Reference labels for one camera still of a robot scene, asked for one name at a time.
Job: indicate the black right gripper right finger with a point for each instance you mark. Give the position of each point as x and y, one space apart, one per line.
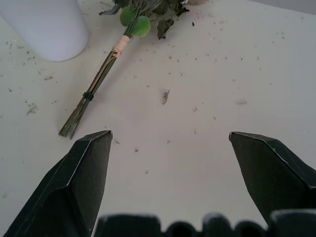
269 172

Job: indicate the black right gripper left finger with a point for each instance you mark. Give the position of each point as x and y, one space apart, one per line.
74 182

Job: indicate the white cylindrical vase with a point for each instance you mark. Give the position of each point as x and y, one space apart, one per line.
47 27

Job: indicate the artificial flower bouquet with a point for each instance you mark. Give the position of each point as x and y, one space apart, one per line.
116 53

